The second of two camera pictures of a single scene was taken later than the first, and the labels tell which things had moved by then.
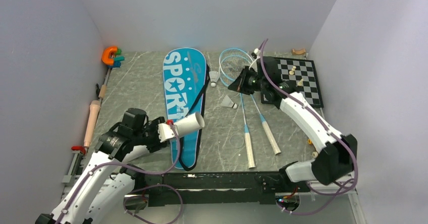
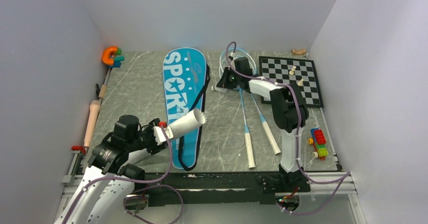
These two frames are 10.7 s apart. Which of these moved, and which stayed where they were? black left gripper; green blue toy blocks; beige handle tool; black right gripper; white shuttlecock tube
Moved: black right gripper
Stayed: beige handle tool; white shuttlecock tube; black left gripper; green blue toy blocks
